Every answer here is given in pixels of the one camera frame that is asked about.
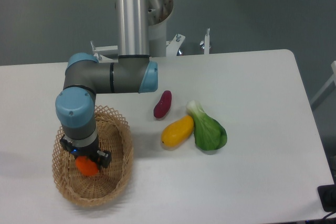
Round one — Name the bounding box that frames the green toy bok choy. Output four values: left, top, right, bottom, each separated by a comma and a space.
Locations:
186, 100, 227, 151

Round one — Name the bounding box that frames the yellow toy mango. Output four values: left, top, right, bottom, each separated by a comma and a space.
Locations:
161, 115, 194, 147

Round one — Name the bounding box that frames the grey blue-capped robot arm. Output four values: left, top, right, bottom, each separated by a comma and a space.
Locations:
55, 0, 158, 168

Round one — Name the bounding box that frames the black device at table corner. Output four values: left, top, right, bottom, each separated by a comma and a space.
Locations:
317, 184, 335, 212

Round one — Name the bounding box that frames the white frame at right edge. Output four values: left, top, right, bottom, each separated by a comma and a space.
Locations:
310, 61, 335, 111

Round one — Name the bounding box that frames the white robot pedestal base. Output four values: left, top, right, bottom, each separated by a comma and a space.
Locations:
90, 0, 212, 62

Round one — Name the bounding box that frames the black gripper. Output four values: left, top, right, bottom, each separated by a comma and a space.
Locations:
59, 134, 111, 169

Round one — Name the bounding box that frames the orange toy fruit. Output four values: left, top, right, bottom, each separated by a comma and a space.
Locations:
75, 156, 99, 176

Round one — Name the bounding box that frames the woven wicker oval basket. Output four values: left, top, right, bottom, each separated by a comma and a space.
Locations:
52, 105, 134, 207

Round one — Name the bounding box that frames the purple toy sweet potato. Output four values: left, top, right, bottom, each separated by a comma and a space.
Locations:
153, 90, 172, 119

